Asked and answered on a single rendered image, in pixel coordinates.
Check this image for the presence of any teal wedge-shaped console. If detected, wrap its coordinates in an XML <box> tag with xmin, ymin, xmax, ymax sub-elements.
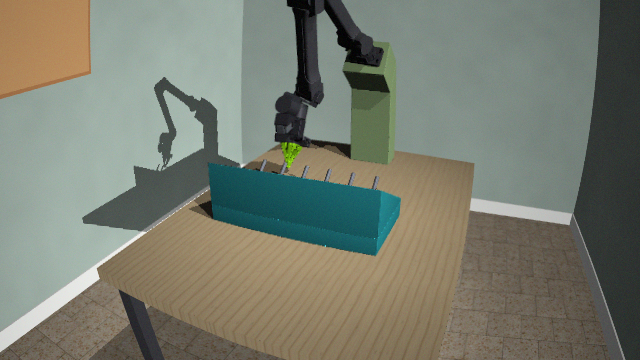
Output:
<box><xmin>208</xmin><ymin>159</ymin><xmax>401</xmax><ymax>256</ymax></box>

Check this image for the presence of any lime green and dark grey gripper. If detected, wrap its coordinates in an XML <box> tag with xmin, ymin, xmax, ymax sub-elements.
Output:
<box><xmin>274</xmin><ymin>133</ymin><xmax>312</xmax><ymax>168</ymax></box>

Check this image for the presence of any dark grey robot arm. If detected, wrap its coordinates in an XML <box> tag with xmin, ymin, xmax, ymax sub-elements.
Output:
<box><xmin>274</xmin><ymin>0</ymin><xmax>384</xmax><ymax>136</ymax></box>

